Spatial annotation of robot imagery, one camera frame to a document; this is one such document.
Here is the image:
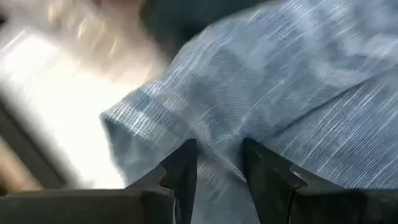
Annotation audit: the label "black pants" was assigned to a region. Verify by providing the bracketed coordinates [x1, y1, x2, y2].
[138, 0, 271, 62]

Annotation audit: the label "blue striped garment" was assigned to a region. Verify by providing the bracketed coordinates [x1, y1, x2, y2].
[99, 0, 398, 224]

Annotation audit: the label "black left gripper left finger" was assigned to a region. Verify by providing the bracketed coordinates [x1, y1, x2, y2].
[0, 138, 198, 224]

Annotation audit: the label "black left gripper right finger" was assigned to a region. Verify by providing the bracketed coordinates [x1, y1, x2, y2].
[241, 137, 398, 224]

